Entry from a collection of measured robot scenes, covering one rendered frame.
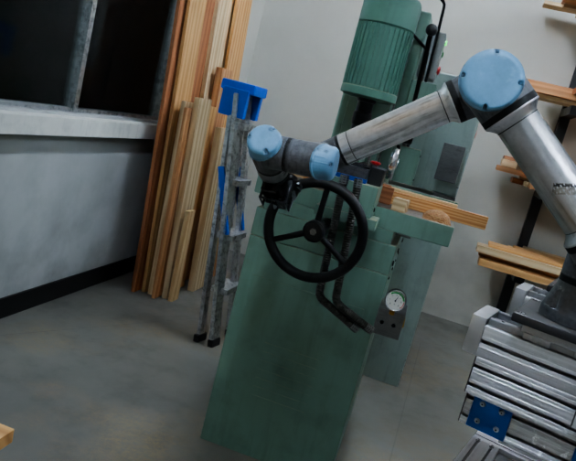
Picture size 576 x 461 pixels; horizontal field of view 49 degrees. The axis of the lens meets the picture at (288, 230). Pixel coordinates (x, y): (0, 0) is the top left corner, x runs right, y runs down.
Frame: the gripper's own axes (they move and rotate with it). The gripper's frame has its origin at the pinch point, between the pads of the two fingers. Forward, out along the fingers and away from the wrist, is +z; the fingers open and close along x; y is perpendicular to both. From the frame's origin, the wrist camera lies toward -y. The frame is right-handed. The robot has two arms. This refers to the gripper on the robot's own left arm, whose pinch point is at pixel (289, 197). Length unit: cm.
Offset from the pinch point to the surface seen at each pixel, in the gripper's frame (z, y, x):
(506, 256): 209, -74, 78
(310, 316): 38.9, 21.8, 7.8
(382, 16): 2, -62, 10
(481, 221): 36, -20, 51
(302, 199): 22.2, -8.6, -1.8
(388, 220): 23.2, -8.4, 24.5
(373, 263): 29.7, 3.4, 23.0
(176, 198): 132, -37, -91
